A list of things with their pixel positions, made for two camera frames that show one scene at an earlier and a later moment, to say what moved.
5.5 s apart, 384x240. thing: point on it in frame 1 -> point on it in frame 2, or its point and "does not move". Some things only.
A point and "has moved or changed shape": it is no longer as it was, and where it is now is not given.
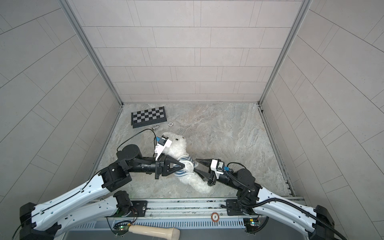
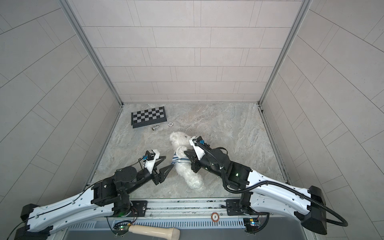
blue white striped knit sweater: (189, 166) has moved or changed shape
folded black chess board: (148, 117) does not move
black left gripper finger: (167, 169) -> (158, 161)
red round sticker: (215, 217) does not move
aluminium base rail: (190, 213) does not move
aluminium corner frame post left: (73, 17) does not move
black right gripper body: (213, 175) -> (198, 164)
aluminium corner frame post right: (305, 5) does not move
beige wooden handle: (170, 233) does not move
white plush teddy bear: (177, 149) has moved or changed shape
